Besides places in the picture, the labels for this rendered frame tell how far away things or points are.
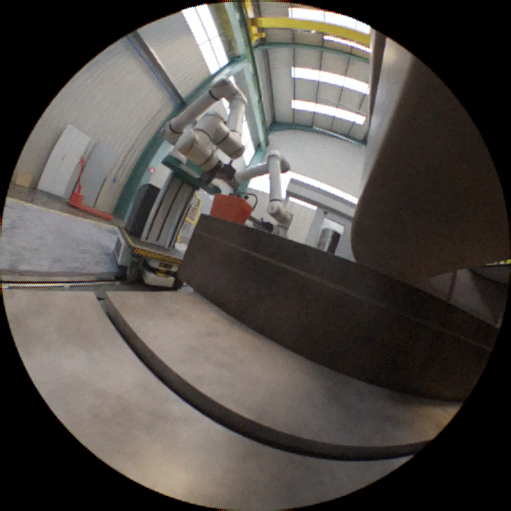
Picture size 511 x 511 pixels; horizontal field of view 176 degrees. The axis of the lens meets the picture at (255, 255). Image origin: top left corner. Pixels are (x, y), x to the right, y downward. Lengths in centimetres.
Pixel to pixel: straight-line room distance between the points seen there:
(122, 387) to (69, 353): 11
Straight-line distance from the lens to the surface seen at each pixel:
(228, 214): 81
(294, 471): 32
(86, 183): 670
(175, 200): 171
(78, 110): 675
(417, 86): 30
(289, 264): 60
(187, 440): 29
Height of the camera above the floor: 57
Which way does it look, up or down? 1 degrees up
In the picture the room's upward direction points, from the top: 22 degrees clockwise
